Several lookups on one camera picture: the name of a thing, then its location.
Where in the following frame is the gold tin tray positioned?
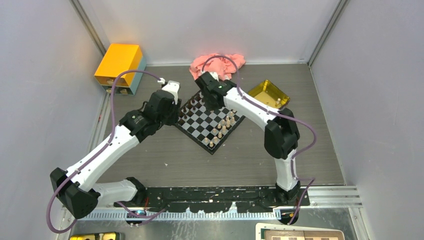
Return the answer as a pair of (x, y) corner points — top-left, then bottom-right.
(248, 79), (290, 109)

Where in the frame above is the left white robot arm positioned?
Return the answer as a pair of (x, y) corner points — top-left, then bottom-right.
(50, 89), (182, 219)

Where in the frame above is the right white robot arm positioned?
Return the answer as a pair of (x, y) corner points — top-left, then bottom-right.
(195, 71), (300, 206)

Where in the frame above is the black white chess board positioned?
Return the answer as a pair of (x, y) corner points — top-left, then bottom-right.
(176, 91), (245, 155)

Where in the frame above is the boxed chess board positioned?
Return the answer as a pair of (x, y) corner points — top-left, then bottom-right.
(255, 223), (345, 240)

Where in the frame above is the pink crumpled cloth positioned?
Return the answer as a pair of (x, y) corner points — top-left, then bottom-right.
(188, 53), (246, 81)

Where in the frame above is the yellow teal drawer box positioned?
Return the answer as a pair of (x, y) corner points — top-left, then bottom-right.
(94, 43), (147, 96)

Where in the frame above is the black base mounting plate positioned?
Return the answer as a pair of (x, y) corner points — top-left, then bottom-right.
(126, 185), (310, 214)

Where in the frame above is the yellow object at edge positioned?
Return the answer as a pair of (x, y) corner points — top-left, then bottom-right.
(69, 231), (124, 240)

